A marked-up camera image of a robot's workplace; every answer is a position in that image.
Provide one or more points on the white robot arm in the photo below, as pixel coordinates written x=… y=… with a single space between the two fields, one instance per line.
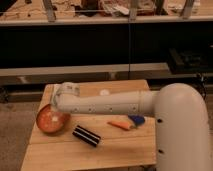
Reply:
x=183 y=141

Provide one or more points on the blue toy object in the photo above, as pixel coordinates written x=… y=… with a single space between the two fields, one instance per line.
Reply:
x=137 y=120

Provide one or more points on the black equipment on shelf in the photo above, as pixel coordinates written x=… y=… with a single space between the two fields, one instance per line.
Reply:
x=190 y=61

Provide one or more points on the black striped rectangular box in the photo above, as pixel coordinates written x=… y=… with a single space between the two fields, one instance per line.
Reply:
x=86 y=135

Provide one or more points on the orange carrot toy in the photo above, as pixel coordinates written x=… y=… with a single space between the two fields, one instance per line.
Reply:
x=122 y=125

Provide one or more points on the small white round disc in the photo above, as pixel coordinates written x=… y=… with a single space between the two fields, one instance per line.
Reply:
x=104 y=92

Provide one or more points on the wooden table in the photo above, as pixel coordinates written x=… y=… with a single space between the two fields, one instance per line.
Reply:
x=118 y=148

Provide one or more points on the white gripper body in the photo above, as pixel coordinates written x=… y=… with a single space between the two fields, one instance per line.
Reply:
x=63 y=92

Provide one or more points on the orange ceramic bowl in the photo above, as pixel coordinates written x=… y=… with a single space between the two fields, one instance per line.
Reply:
x=44 y=120

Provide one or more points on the long metal shelf rack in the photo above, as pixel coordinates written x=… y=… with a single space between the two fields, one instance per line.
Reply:
x=55 y=40

